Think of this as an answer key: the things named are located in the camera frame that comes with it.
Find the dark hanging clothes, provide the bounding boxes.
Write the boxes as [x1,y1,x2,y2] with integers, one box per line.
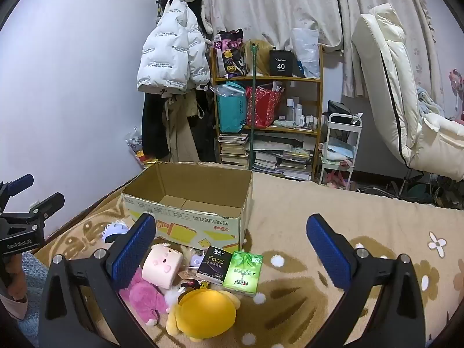
[188,87,220,162]

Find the pink toy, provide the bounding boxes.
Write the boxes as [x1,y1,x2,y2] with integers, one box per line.
[324,172,349,190]

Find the black tissue pack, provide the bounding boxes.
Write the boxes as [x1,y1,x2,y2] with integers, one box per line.
[196,246,234,285]

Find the white puffer jacket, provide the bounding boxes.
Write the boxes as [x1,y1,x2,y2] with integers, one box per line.
[137,0,213,97]

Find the blonde wig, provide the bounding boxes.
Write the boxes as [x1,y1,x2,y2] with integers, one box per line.
[242,40,275,77]

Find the black box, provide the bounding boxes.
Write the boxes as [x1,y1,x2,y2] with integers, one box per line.
[269,49,294,78]

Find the black printed tote bag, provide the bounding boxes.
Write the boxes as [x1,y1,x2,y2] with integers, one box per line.
[213,29,247,77]

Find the green pole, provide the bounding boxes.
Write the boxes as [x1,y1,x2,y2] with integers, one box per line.
[248,43,260,171]

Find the green tissue pack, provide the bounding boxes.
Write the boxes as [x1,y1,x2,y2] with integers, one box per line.
[222,250,263,297]

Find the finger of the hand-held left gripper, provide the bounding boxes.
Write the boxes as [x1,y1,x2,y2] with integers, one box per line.
[0,173,34,211]
[20,192,66,227]

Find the white plastic bag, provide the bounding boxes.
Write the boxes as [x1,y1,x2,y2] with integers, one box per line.
[292,28,321,78]

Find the blue grey fleece cloth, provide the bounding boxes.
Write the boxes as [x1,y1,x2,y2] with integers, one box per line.
[21,254,50,320]

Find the cardboard box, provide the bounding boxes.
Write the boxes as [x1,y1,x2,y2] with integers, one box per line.
[121,161,253,251]

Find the wooden shelf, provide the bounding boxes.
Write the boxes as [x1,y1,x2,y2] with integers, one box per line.
[210,43,324,184]

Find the pale flowered curtain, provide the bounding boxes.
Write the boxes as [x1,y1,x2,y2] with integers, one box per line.
[201,0,445,98]

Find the pink bear plush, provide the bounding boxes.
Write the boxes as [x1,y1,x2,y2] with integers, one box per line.
[119,268,169,326]

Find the yellow plush toy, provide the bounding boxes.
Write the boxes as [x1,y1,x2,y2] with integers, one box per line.
[166,287,242,341]

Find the person's left hand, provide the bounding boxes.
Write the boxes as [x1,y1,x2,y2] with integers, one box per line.
[6,252,30,302]

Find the teal bag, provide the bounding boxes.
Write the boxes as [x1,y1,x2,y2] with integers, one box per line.
[214,83,248,133]

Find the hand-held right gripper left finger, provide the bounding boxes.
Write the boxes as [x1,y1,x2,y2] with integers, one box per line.
[38,213,157,348]

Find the pink pig face pillow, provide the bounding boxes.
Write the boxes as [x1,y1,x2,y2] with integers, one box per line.
[141,244,183,289]

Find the group of white bottles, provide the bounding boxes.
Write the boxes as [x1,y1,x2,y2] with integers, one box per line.
[277,96,320,130]

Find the white pom-pom charm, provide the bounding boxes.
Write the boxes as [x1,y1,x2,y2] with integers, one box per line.
[165,286,187,309]

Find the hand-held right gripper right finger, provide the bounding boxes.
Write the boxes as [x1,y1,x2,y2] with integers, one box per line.
[305,214,426,348]

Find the colourful plastic bag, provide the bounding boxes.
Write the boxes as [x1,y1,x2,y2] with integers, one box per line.
[126,130,157,169]

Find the pink fan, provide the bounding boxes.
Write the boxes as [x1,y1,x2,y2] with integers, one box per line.
[449,68,464,124]

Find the white padded chair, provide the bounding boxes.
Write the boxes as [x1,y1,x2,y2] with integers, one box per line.
[353,3,464,182]

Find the pile of books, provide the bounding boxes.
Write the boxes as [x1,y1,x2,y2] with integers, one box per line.
[217,132,314,182]

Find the beige coat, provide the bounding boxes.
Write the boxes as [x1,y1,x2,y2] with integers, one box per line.
[161,94,200,164]

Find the white trolley cart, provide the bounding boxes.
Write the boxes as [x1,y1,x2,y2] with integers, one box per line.
[319,113,363,189]

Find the red patterned bag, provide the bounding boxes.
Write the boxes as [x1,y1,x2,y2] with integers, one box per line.
[245,85,283,128]

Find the black coat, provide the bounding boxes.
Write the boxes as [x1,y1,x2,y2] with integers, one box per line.
[141,92,168,160]

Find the beige flower blanket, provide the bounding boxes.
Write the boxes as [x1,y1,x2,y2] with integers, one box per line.
[34,172,464,348]

